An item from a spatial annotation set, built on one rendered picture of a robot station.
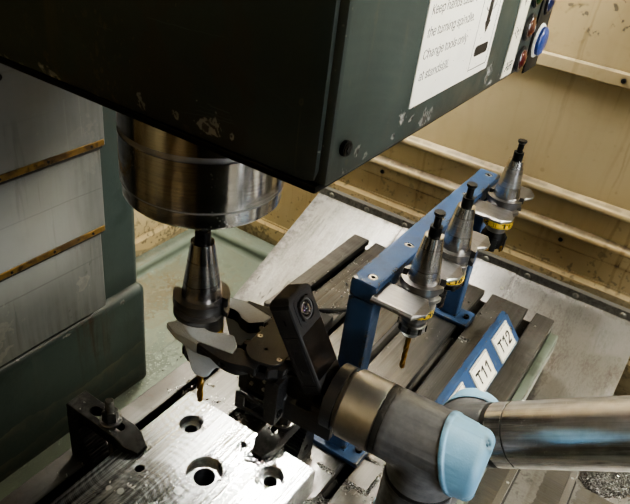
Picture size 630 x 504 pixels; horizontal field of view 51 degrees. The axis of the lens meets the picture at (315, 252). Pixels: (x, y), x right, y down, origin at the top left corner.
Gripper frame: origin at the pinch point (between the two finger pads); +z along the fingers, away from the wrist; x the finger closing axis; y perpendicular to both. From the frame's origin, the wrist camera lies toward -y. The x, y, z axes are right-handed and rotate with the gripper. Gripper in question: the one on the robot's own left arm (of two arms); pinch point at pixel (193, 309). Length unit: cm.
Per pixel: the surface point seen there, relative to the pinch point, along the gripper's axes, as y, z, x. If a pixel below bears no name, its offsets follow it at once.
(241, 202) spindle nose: -18.8, -8.1, -4.2
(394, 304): 2.7, -17.3, 19.4
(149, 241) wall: 60, 75, 77
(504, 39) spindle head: -33.3, -22.7, 15.9
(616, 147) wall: 1, -34, 98
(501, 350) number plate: 31, -29, 57
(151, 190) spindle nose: -19.3, -1.5, -8.4
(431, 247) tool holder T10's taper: -3.8, -18.8, 25.1
